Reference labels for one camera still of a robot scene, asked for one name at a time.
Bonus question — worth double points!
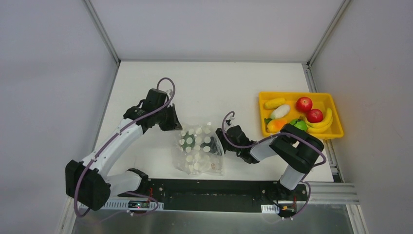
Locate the dark green fake avocado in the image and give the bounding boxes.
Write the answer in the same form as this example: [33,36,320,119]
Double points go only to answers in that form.
[178,134,213,153]

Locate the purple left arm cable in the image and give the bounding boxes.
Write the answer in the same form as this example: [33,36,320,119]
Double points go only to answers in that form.
[74,77,176,217]

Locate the yellow plastic tray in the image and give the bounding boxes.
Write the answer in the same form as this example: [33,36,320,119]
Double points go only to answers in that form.
[258,91,344,139]

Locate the orange fake food ball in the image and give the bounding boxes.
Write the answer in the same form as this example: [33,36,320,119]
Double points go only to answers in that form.
[264,118,288,133]

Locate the red fake food ball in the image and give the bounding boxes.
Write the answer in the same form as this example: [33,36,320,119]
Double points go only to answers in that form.
[295,97,313,113]

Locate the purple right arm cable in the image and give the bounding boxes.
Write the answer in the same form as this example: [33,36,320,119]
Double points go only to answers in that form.
[221,111,327,223]

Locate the yellow fake banana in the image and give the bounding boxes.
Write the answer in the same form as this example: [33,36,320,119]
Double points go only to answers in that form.
[303,108,333,134]

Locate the white fake radish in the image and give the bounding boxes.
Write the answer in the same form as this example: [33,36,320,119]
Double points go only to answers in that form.
[269,104,291,119]

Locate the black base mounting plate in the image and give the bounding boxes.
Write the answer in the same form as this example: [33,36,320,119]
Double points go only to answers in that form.
[138,178,308,213]

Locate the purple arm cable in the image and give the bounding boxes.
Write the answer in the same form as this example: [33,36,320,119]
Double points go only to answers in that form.
[74,77,176,217]
[221,111,327,223]

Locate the aluminium frame rail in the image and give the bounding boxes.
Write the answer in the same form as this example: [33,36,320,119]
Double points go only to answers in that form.
[82,0,121,153]

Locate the clear zip top bag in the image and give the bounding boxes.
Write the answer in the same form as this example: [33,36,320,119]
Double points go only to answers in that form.
[172,122,225,176]

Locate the yellow fake corn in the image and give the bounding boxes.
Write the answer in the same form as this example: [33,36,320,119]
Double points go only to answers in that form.
[263,97,286,110]

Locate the green fake food ball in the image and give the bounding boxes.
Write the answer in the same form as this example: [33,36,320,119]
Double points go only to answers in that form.
[289,118,308,131]

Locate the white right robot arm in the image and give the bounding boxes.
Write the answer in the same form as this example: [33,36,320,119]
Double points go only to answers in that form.
[215,123,326,200]

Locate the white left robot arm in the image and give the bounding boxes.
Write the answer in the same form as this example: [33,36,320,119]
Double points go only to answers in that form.
[65,88,182,211]

